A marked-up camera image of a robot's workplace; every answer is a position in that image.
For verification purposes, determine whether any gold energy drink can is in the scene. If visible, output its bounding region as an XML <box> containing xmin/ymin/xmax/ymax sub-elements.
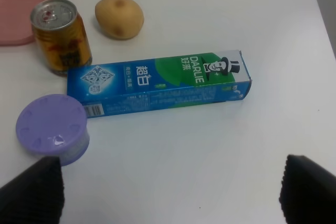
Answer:
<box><xmin>30</xmin><ymin>0</ymin><xmax>92</xmax><ymax>76</ymax></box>

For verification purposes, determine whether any blue toothpaste box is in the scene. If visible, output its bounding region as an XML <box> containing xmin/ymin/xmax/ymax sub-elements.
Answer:
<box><xmin>67</xmin><ymin>50</ymin><xmax>252</xmax><ymax>118</ymax></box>

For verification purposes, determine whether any purple lidded round container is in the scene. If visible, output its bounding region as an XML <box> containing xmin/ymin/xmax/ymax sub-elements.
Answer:
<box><xmin>16</xmin><ymin>94</ymin><xmax>90</xmax><ymax>166</ymax></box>

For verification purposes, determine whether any yellow potato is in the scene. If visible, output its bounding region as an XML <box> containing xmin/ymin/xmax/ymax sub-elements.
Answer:
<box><xmin>95</xmin><ymin>0</ymin><xmax>144</xmax><ymax>40</ymax></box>

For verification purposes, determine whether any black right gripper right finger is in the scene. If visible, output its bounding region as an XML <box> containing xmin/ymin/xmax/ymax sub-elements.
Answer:
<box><xmin>279</xmin><ymin>155</ymin><xmax>335</xmax><ymax>224</ymax></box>

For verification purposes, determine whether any pink plastic plate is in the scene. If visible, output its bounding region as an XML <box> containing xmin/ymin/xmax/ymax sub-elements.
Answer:
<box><xmin>1</xmin><ymin>0</ymin><xmax>45</xmax><ymax>46</ymax></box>

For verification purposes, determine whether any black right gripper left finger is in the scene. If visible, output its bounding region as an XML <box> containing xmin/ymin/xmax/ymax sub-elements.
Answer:
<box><xmin>1</xmin><ymin>156</ymin><xmax>65</xmax><ymax>223</ymax></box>

